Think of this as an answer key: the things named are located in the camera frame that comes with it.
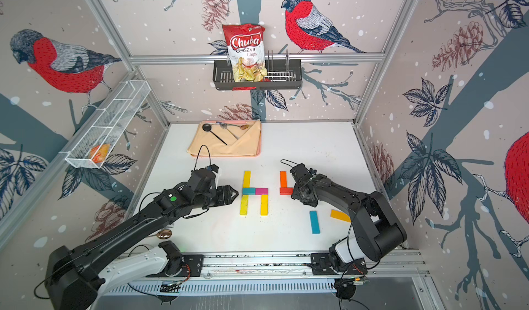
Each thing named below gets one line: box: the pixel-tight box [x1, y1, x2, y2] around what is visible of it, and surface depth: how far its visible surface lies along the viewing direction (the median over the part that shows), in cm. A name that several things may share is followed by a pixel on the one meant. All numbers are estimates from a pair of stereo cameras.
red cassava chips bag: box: [221, 23, 268, 91], surface depth 85 cm
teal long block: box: [309, 210, 321, 235], surface depth 86 cm
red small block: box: [279, 187, 294, 195], surface depth 96 cm
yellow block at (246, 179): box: [242, 170, 252, 189], surface depth 100 cm
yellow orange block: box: [330, 209, 352, 223], surface depth 88 cm
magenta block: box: [254, 187, 269, 195], surface depth 94 cm
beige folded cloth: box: [187, 120, 262, 157], surface depth 116 cm
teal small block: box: [241, 187, 256, 195], surface depth 94 cm
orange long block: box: [279, 170, 288, 189], surface depth 97 cm
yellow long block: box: [239, 194, 249, 216], surface depth 90 cm
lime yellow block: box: [256, 188, 269, 217], surface depth 92 cm
